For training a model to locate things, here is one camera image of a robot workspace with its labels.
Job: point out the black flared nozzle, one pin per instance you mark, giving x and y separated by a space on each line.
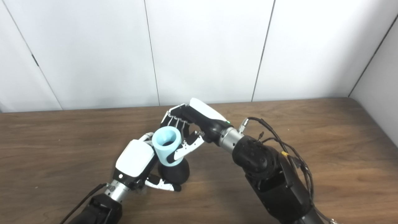
175 174

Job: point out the black wall panel hinge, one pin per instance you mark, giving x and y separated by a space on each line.
35 60

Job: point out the white and black left hand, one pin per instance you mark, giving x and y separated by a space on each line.
135 160

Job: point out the white and black right hand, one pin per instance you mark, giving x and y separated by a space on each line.
205 119

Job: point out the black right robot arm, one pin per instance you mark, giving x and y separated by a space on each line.
270 177

